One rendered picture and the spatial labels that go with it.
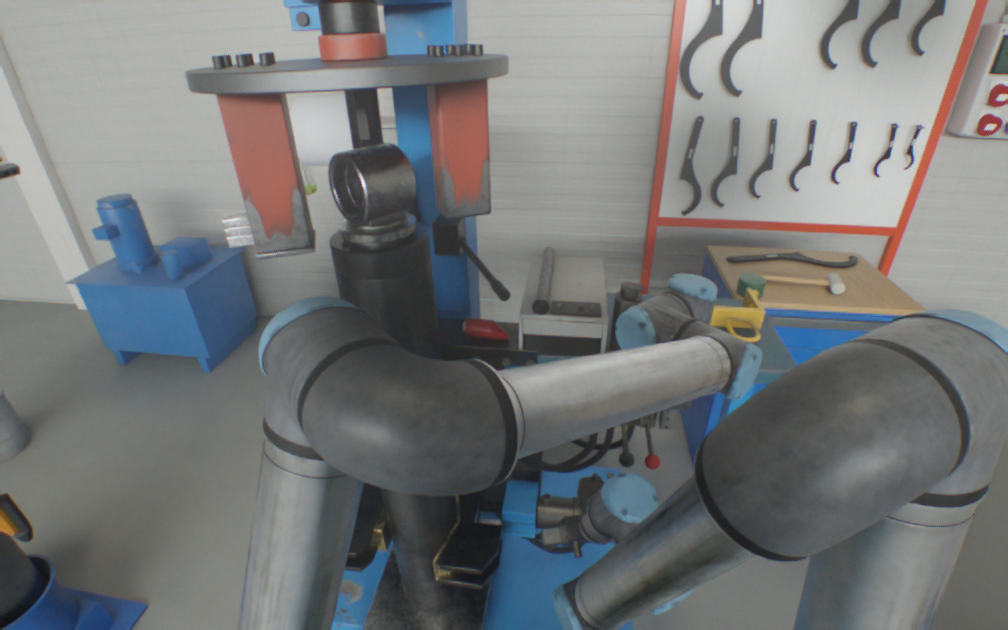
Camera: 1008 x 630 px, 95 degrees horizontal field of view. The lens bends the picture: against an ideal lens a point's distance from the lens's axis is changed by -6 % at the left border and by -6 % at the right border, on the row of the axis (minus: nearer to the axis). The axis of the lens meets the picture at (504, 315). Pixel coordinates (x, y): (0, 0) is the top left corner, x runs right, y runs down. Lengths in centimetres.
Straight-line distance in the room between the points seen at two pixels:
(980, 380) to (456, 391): 37
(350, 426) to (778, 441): 31
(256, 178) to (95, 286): 286
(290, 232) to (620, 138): 226
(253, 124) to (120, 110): 320
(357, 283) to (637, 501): 68
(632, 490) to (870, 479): 57
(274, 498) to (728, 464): 41
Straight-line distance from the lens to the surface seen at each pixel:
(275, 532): 58
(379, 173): 101
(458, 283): 155
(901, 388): 40
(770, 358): 153
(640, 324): 84
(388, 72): 77
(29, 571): 225
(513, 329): 146
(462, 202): 107
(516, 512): 164
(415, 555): 167
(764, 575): 238
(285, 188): 104
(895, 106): 337
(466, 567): 157
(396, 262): 103
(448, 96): 103
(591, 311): 133
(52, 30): 441
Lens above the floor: 185
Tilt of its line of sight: 30 degrees down
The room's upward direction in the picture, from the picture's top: 1 degrees counter-clockwise
